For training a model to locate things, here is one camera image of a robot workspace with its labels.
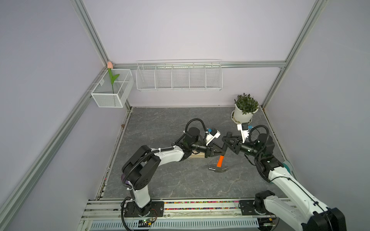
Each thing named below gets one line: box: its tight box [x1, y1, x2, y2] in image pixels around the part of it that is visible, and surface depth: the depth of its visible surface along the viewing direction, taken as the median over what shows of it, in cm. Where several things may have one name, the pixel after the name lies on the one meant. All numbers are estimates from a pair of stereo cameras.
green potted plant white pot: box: [233, 92, 260, 124], surface depth 101 cm
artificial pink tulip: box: [106, 61, 120, 94], surface depth 92 cm
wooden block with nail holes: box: [189, 150, 206, 158], surface depth 75 cm
